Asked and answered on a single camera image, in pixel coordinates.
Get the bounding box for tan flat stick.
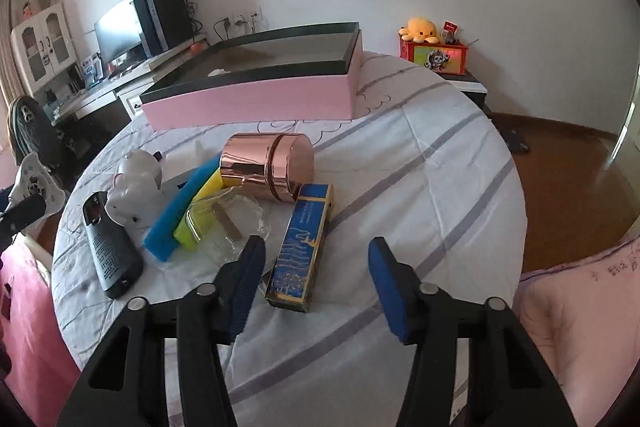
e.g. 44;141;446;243
214;203;244;242

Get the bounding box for yellow octopus plush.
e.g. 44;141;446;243
398;17;443;44

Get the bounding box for black floor object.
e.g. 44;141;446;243
500;129;531;154

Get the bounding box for white wall outlets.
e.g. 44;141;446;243
222;7;263;28

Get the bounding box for black computer monitor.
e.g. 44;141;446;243
94;0;148;68

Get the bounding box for yellow highlighter pen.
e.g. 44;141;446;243
173;169;224;252

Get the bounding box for pink quilt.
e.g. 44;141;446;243
515;237;640;427

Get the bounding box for black office chair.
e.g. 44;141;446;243
7;96;66;188

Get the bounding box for pink cloth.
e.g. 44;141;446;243
0;232;83;413

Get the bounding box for black computer tower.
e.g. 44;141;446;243
132;0;193;58

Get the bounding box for clear plastic packet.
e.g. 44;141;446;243
187;187;273;268

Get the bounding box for blue foam block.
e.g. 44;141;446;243
142;154;222;263

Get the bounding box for black handheld device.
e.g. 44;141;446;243
81;191;144;300

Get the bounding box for pink box with dark inside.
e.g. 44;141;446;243
139;22;364;132

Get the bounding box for white desk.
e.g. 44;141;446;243
50;32;208;128

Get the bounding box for white and black tv stand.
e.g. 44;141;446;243
435;69;493;112

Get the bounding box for rose gold metal canister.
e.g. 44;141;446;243
219;133;315;204

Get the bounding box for white glass-door cabinet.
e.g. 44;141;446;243
11;2;78;98

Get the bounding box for blue and gold carton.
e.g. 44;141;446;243
264;183;334;312

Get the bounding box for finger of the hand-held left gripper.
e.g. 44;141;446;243
0;194;48;239

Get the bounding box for white striped bedsheet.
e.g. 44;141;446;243
51;52;528;427

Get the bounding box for red printed box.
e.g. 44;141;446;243
400;34;471;76

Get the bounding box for blue boxes on desk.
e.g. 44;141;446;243
80;54;104;88

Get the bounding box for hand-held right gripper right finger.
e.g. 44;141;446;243
368;236;578;427

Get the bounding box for white plastic frame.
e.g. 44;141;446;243
11;152;68;214

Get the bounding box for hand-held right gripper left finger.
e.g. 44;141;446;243
57;234;267;427

